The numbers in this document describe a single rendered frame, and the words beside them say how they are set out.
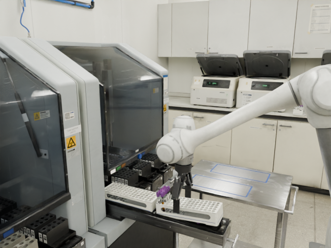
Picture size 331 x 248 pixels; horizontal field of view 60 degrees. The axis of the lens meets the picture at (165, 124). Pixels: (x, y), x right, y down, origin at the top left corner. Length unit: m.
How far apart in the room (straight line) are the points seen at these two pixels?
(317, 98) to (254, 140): 2.71
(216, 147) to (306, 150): 1.02
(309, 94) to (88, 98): 0.86
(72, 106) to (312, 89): 0.87
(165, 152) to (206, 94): 2.63
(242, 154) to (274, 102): 2.57
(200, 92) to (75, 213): 2.62
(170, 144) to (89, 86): 0.47
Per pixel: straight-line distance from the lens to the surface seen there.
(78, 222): 1.40
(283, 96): 1.13
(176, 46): 4.06
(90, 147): 1.34
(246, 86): 3.53
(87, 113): 1.30
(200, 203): 1.38
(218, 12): 3.89
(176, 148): 1.04
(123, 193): 1.50
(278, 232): 1.62
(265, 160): 3.64
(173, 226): 1.39
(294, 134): 3.52
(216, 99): 3.60
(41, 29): 2.61
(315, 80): 0.92
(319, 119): 0.97
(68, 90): 1.21
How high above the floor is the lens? 1.55
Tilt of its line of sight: 14 degrees down
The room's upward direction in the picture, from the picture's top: straight up
